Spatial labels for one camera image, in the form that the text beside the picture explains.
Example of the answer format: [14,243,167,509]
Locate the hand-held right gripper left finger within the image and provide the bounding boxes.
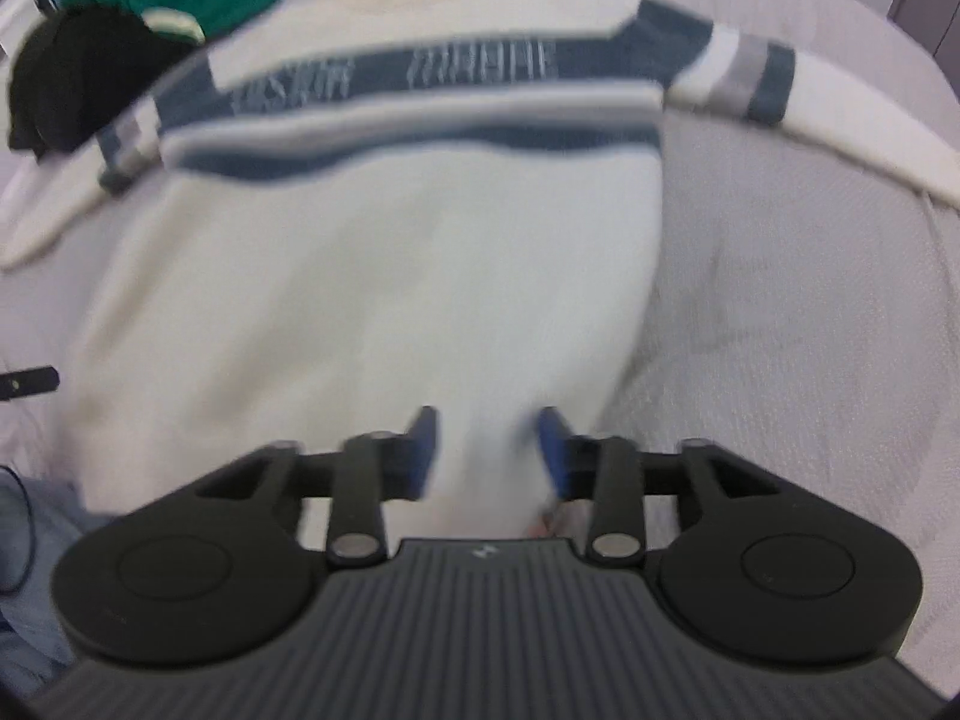
[193,406,440,567]

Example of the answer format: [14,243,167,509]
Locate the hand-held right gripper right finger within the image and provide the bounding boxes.
[537,406,782,567]

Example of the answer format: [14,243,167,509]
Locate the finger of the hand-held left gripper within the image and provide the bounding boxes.
[0,366,61,401]

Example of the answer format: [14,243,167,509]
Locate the cream sweater with blue stripes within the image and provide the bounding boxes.
[0,0,960,533]

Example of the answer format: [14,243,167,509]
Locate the light blue cloth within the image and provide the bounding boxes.
[0,474,121,695]

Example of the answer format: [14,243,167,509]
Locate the black garment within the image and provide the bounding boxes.
[7,6,200,164]

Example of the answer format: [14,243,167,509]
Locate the grey cabinet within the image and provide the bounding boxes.
[887,0,960,102]

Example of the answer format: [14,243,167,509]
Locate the black cable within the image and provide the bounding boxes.
[0,465,38,595]

